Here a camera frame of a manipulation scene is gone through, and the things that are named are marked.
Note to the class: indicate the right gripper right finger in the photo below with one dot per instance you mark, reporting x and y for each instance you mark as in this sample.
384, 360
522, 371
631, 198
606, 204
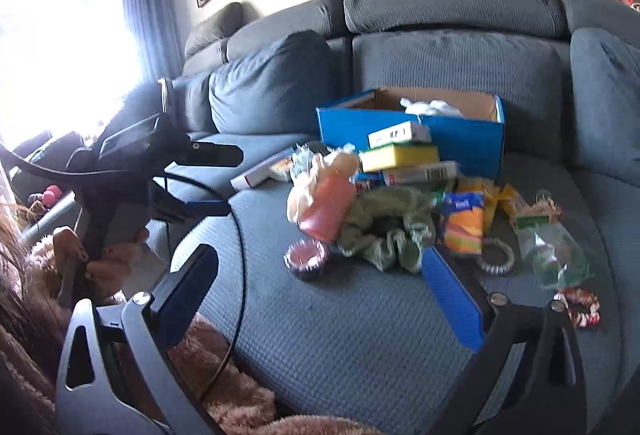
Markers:
548, 392

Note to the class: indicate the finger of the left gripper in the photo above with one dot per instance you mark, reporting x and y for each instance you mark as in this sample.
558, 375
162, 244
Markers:
197, 153
195, 207

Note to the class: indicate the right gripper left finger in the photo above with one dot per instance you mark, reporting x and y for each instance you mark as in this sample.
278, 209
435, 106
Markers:
91, 395

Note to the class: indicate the red floral scrunchie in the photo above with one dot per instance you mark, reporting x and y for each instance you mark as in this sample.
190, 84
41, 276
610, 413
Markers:
582, 306

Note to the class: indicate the green printed plastic bag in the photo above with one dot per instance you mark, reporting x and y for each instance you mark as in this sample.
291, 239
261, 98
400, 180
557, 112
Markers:
557, 260

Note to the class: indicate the pink foil round container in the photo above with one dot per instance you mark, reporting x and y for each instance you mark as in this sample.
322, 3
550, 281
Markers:
306, 259

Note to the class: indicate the orange blue tissue pack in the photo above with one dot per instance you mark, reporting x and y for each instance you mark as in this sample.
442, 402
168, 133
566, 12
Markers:
462, 223

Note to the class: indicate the person's left hand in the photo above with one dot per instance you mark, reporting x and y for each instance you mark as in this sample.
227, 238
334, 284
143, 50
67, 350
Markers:
107, 273

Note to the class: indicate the book on sofa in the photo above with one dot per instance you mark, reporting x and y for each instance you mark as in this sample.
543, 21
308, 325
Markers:
264, 170

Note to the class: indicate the blue throw pillow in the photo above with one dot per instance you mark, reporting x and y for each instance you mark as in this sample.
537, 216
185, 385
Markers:
275, 90

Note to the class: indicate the pink bottle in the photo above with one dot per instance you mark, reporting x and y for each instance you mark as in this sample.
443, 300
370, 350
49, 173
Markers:
332, 200

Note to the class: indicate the grey window curtain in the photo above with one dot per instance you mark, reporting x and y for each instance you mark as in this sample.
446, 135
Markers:
153, 25

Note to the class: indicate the yellow green sponge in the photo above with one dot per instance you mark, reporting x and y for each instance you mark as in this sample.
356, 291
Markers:
398, 155

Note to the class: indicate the green scrunchie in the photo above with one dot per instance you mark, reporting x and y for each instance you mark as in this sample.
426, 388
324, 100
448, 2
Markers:
389, 227

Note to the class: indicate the yellow snack packet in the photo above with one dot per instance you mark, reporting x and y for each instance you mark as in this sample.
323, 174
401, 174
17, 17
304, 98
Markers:
506, 198

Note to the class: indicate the white tissue pack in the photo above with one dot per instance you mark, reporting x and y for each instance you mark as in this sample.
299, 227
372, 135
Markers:
405, 132

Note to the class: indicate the white plush toy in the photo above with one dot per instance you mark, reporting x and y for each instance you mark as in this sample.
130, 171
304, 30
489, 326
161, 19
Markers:
430, 108

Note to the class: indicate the white barcode box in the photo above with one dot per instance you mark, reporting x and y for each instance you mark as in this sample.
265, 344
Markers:
422, 174

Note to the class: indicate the blue cardboard box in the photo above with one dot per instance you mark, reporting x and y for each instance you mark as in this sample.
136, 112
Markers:
475, 141

